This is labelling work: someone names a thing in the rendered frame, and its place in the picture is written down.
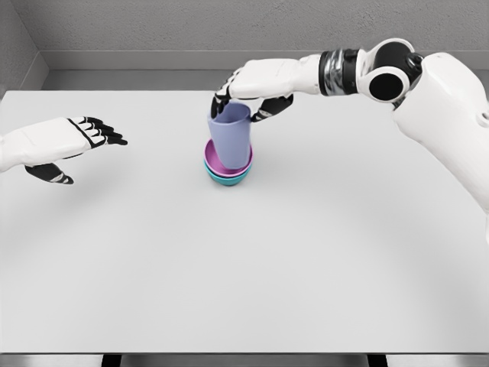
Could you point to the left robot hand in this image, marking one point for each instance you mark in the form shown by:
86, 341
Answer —
49, 139

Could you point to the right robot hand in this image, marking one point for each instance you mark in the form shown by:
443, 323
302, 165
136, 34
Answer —
260, 78

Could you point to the lavender blue cup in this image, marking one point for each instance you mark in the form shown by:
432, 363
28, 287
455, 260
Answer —
231, 139

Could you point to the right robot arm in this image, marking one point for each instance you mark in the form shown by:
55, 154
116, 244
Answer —
439, 107

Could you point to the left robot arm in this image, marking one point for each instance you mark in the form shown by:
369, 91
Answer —
7, 151

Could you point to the purple bowl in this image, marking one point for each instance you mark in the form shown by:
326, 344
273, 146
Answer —
211, 156

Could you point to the teal bowl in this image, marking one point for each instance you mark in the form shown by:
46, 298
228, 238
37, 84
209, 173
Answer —
229, 182

